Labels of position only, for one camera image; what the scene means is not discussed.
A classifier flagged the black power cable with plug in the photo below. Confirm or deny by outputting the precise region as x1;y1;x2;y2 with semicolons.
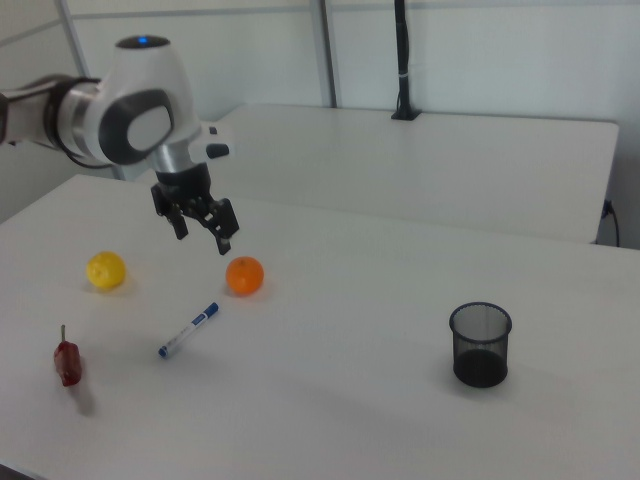
601;198;622;248

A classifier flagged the yellow bell pepper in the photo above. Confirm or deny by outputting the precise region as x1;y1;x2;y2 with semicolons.
85;250;127;291

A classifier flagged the black camera pole with clamp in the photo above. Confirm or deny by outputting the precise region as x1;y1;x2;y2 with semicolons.
389;0;424;122

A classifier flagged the red chili pepper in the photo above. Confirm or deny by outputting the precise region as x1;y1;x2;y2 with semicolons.
53;324;84;389

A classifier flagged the orange mandarin fruit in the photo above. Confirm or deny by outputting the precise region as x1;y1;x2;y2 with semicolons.
225;256;265;298

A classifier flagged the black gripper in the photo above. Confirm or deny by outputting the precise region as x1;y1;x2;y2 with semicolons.
150;164;241;257

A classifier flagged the black mesh pen cup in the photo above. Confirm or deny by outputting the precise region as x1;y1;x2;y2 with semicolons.
448;301;514;389

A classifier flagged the white adjacent table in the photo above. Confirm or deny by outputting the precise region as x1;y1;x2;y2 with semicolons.
133;102;621;246

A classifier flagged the blue capped white marker pen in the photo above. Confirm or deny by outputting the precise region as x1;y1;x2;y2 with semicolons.
158;301;222;359

